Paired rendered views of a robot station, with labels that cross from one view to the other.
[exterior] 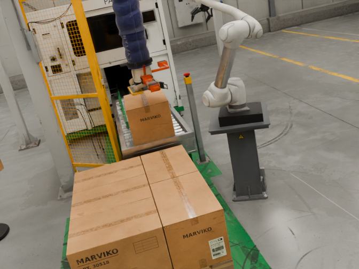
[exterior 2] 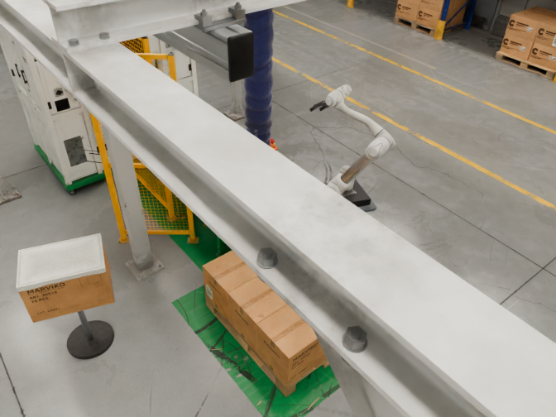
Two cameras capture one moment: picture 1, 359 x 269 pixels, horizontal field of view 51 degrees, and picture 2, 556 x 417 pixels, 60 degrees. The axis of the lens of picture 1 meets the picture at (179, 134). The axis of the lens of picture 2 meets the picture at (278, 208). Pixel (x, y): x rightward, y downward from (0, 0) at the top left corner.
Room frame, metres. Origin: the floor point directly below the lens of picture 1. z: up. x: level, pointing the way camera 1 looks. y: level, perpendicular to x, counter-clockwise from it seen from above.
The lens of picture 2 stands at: (0.22, 1.98, 3.64)
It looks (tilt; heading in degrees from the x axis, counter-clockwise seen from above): 39 degrees down; 328
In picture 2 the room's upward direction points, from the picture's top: 2 degrees clockwise
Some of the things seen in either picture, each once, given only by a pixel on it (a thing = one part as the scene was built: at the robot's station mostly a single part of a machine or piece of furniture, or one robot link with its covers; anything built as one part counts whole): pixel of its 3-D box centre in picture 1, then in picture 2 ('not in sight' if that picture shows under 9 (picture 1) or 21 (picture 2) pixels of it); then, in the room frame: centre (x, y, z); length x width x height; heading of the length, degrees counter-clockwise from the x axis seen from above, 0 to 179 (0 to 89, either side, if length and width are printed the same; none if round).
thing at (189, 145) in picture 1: (161, 153); not in sight; (3.27, 0.21, 0.47); 0.70 x 0.03 x 0.15; 98
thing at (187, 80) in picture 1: (195, 120); not in sight; (3.92, -0.20, 0.50); 0.07 x 0.07 x 1.00; 8
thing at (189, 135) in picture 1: (158, 143); not in sight; (3.28, 0.21, 0.58); 0.70 x 0.03 x 0.06; 98
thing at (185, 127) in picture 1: (170, 110); not in sight; (4.48, 0.06, 0.50); 2.31 x 0.05 x 0.19; 8
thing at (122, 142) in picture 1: (118, 124); not in sight; (4.39, 0.70, 0.50); 2.31 x 0.05 x 0.19; 8
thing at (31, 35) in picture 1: (34, 46); not in sight; (3.88, 1.22, 1.62); 0.20 x 0.05 x 0.30; 8
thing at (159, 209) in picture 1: (142, 210); (287, 294); (2.56, 0.40, 0.34); 1.20 x 1.00 x 0.40; 8
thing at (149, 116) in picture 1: (148, 116); not in sight; (3.62, 0.27, 0.75); 0.60 x 0.40 x 0.40; 6
